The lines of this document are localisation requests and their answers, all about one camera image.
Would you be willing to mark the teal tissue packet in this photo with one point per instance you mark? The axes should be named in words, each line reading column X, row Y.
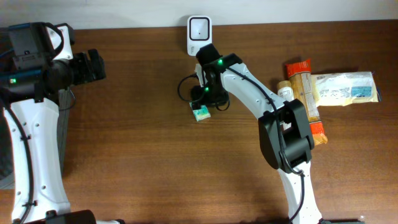
column 200, row 112

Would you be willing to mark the orange spaghetti packet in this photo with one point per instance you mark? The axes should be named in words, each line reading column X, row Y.
column 300, row 77

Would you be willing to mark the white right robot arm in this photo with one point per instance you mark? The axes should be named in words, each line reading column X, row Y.
column 285, row 136

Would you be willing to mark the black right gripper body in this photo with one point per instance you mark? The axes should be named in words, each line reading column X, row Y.
column 208, row 97

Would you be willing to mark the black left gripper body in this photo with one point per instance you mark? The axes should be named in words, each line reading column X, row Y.
column 94, row 64

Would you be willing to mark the yellow white snack bag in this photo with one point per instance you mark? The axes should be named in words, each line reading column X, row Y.
column 343, row 89

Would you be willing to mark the white cream tube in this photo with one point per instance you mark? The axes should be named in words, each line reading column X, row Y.
column 285, row 91

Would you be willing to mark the white barcode scanner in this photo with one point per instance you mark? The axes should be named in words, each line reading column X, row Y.
column 199, row 33

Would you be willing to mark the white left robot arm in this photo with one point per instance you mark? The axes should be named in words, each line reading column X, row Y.
column 29, row 99

